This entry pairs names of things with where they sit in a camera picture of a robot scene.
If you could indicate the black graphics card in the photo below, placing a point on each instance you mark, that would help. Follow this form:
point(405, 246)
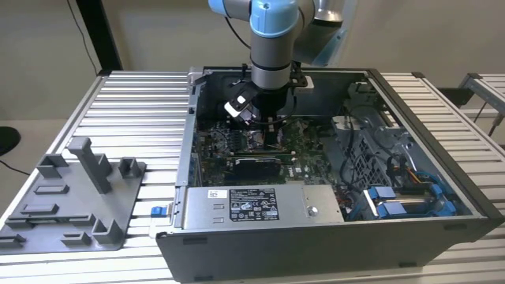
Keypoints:
point(256, 167)

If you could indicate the grey parts rack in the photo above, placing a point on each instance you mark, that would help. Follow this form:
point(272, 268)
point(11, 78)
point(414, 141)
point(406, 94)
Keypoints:
point(47, 233)

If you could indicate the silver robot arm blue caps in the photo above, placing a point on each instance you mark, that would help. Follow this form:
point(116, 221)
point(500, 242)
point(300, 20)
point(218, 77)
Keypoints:
point(272, 50)

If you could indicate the silver CPU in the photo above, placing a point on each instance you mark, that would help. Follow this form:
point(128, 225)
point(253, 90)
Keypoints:
point(273, 145)

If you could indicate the silver power supply unit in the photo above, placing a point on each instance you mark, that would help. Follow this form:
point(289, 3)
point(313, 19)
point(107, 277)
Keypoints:
point(197, 207)

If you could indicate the green motherboard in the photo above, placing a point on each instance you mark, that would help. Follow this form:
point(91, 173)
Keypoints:
point(312, 159)

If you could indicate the black RAM slot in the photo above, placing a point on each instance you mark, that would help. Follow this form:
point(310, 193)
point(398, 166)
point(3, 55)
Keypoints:
point(252, 151)
point(264, 154)

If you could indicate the black open PC case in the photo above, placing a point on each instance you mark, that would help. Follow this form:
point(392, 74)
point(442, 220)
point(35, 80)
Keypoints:
point(276, 254)

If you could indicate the black upright post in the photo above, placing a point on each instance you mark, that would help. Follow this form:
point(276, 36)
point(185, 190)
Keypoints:
point(100, 35)

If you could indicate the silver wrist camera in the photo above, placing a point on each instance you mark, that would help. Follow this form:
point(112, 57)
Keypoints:
point(238, 103)

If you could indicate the black round seat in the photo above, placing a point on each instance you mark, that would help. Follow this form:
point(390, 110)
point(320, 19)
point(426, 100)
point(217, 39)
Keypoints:
point(8, 140)

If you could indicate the black box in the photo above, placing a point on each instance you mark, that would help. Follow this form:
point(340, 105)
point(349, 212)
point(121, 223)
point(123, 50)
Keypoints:
point(453, 96)

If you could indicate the grey plastic drive latch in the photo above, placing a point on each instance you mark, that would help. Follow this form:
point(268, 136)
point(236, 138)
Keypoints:
point(361, 90)

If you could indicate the CPU socket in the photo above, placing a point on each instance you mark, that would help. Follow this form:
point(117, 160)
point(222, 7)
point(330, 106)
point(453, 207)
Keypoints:
point(254, 140)

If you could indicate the grey metal drive cage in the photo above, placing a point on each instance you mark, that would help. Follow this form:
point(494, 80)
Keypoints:
point(354, 142)

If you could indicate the aluminium side table frame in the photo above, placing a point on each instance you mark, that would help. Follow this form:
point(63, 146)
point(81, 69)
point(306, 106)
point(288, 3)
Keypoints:
point(478, 88)

